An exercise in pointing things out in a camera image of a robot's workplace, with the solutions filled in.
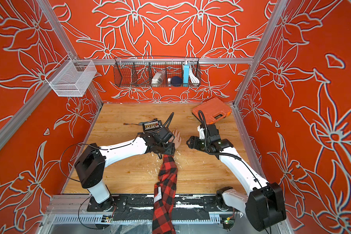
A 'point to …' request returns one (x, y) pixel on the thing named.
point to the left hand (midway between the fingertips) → (172, 148)
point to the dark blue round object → (176, 81)
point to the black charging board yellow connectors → (154, 125)
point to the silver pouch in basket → (158, 78)
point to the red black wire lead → (127, 124)
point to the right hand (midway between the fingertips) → (188, 143)
